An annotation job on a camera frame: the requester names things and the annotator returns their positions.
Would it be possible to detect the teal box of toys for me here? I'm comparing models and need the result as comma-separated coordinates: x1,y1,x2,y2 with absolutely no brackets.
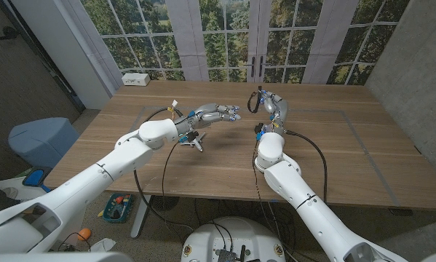
101,192,133,223

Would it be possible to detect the blue-grey padded stool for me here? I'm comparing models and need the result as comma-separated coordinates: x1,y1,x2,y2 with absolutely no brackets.
8,116,81,168

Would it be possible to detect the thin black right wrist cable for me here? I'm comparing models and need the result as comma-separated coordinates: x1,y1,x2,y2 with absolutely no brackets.
252,140,290,258

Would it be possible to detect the thin black left wrist cable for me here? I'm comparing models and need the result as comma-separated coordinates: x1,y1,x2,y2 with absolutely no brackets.
161,141,181,205

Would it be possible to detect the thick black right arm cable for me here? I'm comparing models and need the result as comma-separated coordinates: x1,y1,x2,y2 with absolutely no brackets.
285,130,328,204

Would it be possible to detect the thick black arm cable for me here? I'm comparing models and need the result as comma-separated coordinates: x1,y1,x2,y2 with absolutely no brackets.
285,130,328,204
132,107,195,229

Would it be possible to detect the black velcro strap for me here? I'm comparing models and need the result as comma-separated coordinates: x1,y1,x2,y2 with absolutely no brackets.
247,86,263,114

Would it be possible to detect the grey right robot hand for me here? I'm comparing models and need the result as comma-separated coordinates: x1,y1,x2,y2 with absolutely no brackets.
253,90,290,141

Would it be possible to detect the white robot torso base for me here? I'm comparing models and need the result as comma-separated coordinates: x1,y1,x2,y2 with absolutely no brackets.
181,216,287,262

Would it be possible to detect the white toy airplane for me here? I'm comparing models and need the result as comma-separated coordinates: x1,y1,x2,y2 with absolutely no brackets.
179,132,207,153

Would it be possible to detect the printed window backdrop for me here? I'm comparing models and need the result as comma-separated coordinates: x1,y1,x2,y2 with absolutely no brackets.
63,0,411,87

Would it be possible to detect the black door handle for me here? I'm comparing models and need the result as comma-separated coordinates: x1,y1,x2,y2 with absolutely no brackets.
0,25,20,41

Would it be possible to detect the grey sneaker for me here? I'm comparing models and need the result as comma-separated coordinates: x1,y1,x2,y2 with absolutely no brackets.
1,186,19,199

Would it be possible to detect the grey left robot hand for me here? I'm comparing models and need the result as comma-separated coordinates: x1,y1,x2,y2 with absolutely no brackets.
173,103,242,145

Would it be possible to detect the crumpled white tissue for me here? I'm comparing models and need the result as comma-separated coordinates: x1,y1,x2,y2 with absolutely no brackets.
90,237,117,253

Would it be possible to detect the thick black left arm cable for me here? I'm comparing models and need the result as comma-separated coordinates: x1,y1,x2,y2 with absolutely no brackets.
132,107,195,229

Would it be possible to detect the white power strip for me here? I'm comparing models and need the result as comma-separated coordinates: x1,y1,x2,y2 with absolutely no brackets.
121,72,151,87

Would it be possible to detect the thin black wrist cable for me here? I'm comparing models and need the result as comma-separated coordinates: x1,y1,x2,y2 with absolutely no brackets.
161,141,181,205
252,140,290,258

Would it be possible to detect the black round floor fan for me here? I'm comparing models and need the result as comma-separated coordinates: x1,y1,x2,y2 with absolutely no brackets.
151,195,181,212

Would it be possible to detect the white table leg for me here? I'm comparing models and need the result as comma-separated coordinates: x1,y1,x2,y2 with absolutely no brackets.
130,194,153,240

